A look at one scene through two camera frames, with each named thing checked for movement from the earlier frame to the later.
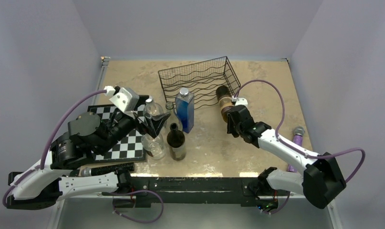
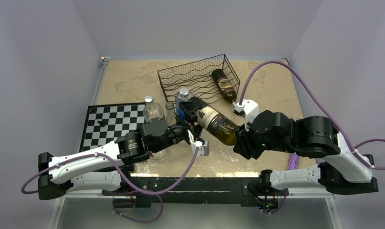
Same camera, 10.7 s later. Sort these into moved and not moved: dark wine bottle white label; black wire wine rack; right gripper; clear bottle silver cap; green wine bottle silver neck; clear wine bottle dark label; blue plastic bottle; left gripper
Moved: right gripper; dark wine bottle white label; left gripper; green wine bottle silver neck
Not moved: black wire wine rack; blue plastic bottle; clear bottle silver cap; clear wine bottle dark label
